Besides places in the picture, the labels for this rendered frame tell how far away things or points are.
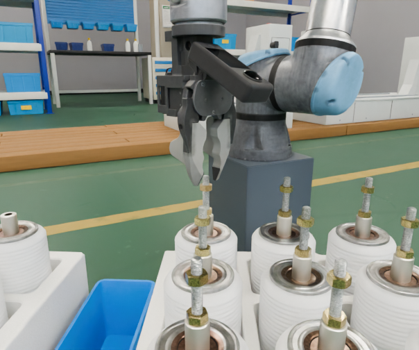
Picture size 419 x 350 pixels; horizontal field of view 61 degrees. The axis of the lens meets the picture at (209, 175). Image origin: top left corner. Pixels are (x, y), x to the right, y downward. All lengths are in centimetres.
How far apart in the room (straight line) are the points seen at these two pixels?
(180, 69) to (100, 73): 808
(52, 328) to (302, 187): 56
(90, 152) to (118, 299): 143
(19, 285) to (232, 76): 43
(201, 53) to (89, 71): 809
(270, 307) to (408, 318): 15
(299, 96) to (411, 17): 592
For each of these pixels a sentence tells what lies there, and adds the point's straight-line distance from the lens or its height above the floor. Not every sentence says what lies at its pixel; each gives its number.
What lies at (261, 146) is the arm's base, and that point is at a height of 33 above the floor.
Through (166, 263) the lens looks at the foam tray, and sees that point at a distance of 62.
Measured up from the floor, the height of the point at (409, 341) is 25.
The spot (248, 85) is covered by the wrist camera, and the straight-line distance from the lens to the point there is 41.
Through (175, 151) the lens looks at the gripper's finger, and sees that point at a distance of 51.
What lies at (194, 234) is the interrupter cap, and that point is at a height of 25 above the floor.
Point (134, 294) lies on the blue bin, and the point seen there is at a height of 9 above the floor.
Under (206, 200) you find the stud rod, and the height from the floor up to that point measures 31.
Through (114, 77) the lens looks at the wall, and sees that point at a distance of 864.
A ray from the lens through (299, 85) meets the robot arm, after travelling 71.
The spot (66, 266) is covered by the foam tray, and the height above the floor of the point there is 18.
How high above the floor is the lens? 49
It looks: 16 degrees down
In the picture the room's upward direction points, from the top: straight up
